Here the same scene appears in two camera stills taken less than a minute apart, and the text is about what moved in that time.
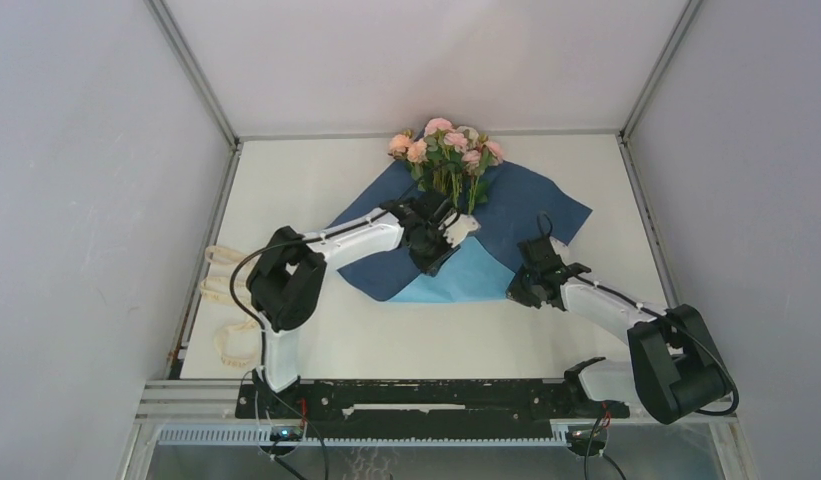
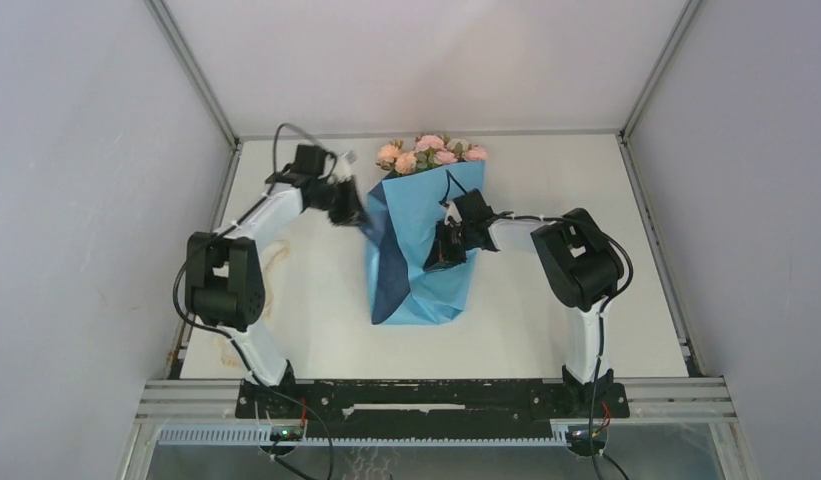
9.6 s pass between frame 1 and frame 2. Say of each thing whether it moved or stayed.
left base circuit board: stayed
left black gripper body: moved
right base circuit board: stayed
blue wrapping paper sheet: moved
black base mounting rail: stayed
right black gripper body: moved
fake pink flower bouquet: moved
